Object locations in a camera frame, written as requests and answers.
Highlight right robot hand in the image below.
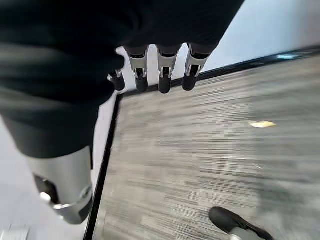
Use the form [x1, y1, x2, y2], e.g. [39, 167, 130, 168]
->
[0, 0, 245, 226]

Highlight black baseboard strip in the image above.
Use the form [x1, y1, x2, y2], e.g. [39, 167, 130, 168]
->
[83, 48, 320, 240]

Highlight yellow scrap on carpet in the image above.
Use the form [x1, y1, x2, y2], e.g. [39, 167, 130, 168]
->
[247, 120, 277, 129]

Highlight dark robot foot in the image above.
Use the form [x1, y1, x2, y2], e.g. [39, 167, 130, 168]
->
[208, 206, 275, 240]

